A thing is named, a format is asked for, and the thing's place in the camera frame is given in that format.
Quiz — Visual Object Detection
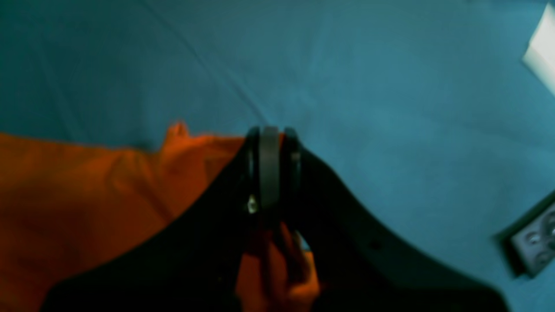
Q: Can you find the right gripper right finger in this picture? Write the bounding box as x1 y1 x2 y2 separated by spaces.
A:
282 128 508 312

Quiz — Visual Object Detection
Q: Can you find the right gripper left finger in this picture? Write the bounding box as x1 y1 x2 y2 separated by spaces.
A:
40 127 280 312

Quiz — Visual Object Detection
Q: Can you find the orange t-shirt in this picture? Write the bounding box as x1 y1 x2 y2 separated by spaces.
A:
1 123 322 312

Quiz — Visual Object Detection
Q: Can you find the grey remote control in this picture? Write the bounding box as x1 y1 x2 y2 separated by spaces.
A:
494 192 555 278

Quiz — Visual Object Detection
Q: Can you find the blue table cloth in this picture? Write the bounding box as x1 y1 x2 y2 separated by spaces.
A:
1 0 554 312

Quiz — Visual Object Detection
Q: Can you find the white paper card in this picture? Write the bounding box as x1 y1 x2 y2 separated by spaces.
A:
522 1 555 95

